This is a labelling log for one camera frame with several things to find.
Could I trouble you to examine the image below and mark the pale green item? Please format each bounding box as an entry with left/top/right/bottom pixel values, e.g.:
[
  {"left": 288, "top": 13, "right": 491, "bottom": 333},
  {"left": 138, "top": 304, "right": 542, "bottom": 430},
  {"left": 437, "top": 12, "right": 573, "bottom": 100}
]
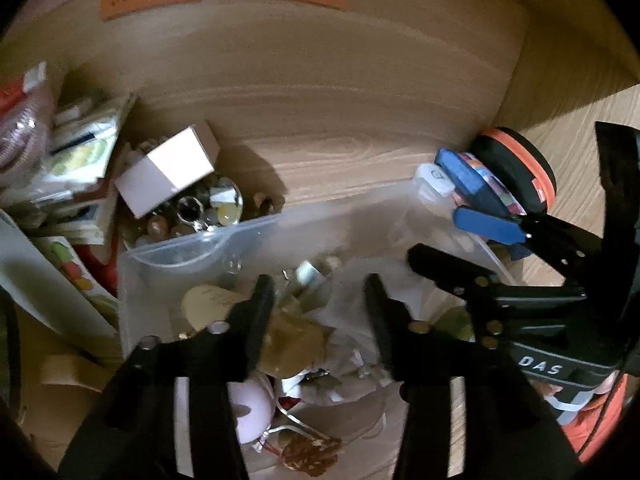
[{"left": 435, "top": 307, "right": 476, "bottom": 343}]

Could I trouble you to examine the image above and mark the colourful blue pencil case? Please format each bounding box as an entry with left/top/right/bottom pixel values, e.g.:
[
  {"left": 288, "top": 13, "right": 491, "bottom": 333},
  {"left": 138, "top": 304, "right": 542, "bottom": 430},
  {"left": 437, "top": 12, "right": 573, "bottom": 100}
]
[{"left": 434, "top": 147, "right": 528, "bottom": 221}]

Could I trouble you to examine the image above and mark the white round ball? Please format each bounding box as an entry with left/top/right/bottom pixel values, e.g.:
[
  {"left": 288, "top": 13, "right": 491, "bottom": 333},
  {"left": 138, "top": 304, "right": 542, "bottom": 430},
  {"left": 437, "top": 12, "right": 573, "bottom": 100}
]
[{"left": 227, "top": 375, "right": 276, "bottom": 445}]

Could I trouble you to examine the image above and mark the yellow brown lump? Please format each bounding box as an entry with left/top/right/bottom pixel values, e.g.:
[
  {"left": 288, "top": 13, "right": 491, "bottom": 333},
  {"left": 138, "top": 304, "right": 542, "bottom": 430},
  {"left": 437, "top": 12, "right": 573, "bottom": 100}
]
[{"left": 260, "top": 312, "right": 326, "bottom": 378}]

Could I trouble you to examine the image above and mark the black orange round case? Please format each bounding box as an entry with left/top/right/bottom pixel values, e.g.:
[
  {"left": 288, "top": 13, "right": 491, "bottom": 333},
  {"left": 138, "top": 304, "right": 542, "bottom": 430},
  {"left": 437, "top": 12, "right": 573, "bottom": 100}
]
[{"left": 470, "top": 127, "right": 557, "bottom": 216}]

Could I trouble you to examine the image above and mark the beige round lid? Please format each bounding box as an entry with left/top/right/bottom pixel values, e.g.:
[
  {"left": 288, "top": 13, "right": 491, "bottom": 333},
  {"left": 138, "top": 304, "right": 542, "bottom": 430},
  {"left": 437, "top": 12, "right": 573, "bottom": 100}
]
[{"left": 181, "top": 284, "right": 251, "bottom": 333}]

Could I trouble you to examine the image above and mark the small white case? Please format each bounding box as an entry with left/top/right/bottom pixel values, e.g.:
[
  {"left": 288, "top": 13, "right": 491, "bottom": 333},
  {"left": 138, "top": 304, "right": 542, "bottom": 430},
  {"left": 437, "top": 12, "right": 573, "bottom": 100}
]
[{"left": 414, "top": 162, "right": 457, "bottom": 201}]

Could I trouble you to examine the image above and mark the wooden desktop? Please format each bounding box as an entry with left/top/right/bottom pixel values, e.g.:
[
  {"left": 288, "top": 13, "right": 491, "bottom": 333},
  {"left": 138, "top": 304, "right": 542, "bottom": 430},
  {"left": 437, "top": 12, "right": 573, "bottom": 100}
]
[{"left": 0, "top": 85, "right": 640, "bottom": 480}]

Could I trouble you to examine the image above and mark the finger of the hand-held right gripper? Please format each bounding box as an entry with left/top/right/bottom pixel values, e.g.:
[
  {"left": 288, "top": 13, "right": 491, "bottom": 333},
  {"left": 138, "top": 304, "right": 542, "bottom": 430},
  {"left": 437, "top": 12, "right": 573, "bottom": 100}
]
[
  {"left": 407, "top": 243, "right": 587, "bottom": 312},
  {"left": 452, "top": 205, "right": 602, "bottom": 277}
]

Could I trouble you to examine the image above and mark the pile of glass beads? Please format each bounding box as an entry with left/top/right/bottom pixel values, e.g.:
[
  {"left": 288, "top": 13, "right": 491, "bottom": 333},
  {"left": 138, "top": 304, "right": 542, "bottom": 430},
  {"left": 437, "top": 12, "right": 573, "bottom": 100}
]
[{"left": 122, "top": 175, "right": 286, "bottom": 251}]

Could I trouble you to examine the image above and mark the white fruit print folder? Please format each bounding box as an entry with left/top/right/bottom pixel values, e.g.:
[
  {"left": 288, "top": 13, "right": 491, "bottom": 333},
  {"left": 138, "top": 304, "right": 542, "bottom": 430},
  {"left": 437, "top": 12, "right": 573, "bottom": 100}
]
[{"left": 0, "top": 210, "right": 121, "bottom": 341}]

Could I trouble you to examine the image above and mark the person's red sleeved right forearm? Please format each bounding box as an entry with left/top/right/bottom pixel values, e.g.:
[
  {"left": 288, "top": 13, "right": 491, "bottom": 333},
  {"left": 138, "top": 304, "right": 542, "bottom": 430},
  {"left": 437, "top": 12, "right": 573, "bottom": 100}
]
[{"left": 560, "top": 375, "right": 631, "bottom": 463}]

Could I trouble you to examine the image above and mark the brown cardboard piece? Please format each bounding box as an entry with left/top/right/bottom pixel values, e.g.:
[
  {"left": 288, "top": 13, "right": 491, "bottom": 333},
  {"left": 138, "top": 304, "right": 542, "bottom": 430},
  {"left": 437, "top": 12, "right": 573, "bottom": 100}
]
[{"left": 15, "top": 350, "right": 121, "bottom": 461}]

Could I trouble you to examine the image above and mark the small white cardboard box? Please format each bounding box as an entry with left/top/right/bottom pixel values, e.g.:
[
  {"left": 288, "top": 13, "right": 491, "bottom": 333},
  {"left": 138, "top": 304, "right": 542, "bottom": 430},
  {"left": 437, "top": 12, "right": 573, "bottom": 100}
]
[{"left": 115, "top": 121, "right": 221, "bottom": 218}]

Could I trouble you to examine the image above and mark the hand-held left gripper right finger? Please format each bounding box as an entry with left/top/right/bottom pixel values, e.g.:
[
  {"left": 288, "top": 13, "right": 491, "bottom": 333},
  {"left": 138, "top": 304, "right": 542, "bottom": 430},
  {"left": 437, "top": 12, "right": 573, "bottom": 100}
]
[{"left": 364, "top": 274, "right": 583, "bottom": 480}]

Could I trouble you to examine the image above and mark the silver metal clip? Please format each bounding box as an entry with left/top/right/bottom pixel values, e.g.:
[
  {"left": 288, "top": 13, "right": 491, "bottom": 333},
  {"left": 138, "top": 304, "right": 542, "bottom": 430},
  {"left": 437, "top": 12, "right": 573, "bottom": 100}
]
[{"left": 295, "top": 257, "right": 342, "bottom": 292}]

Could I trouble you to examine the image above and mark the pile of booklets and packets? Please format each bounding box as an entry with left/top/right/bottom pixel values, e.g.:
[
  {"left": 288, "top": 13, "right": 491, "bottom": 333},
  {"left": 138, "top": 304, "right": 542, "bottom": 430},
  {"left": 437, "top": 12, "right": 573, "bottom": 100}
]
[{"left": 0, "top": 92, "right": 138, "bottom": 261}]

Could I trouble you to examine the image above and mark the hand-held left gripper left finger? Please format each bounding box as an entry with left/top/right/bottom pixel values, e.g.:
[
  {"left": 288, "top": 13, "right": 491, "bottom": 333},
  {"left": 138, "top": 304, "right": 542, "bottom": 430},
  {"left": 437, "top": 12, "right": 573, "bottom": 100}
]
[{"left": 57, "top": 274, "right": 277, "bottom": 480}]

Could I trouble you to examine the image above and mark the clear plastic box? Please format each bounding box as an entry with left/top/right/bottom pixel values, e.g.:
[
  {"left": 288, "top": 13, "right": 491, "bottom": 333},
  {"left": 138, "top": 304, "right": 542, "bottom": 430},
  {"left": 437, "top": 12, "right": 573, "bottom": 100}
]
[{"left": 117, "top": 182, "right": 518, "bottom": 480}]

